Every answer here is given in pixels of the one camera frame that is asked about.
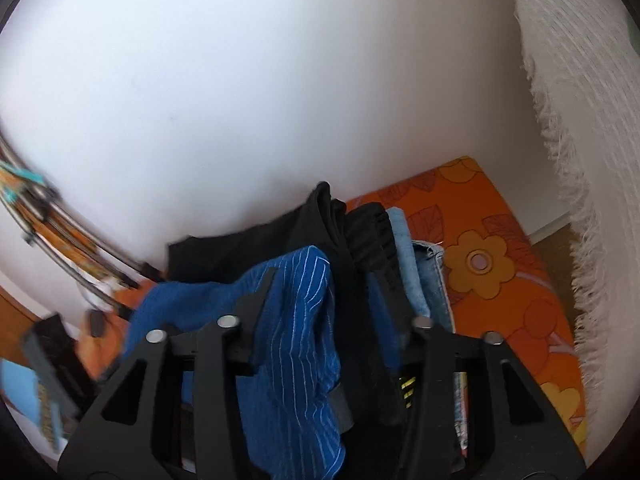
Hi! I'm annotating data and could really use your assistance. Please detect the brown wooden cabinet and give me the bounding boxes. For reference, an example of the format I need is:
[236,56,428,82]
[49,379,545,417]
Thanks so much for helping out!
[0,285,43,323]

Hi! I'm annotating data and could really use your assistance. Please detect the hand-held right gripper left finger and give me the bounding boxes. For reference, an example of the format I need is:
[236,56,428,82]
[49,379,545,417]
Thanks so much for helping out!
[57,267,278,480]

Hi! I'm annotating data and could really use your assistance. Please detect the orange floral scarf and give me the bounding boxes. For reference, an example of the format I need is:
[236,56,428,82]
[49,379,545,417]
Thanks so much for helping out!
[0,165,128,283]

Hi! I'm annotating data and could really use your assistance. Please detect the blue striped boxer briefs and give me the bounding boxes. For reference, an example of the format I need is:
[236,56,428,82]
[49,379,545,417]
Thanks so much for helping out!
[129,245,351,480]

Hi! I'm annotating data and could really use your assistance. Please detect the orange floral bedsheet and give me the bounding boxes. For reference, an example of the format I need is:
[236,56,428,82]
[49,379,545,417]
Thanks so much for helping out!
[75,156,588,453]

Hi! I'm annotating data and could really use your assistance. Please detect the light blue folded jeans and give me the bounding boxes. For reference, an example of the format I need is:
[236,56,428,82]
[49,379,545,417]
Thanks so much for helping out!
[387,207,471,461]

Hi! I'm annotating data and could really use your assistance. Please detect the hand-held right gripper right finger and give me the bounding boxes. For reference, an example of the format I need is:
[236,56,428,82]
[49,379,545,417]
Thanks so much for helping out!
[397,315,587,480]

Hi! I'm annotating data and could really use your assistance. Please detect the black pants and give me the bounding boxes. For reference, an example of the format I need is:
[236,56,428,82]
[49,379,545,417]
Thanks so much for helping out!
[166,181,418,480]

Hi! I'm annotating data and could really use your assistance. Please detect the green white fringed pillow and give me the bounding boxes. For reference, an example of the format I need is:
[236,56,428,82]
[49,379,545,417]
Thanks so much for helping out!
[502,0,640,471]

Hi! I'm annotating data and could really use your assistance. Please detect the silver camera tripod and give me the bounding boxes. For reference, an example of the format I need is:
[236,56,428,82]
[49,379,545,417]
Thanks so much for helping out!
[0,120,166,291]

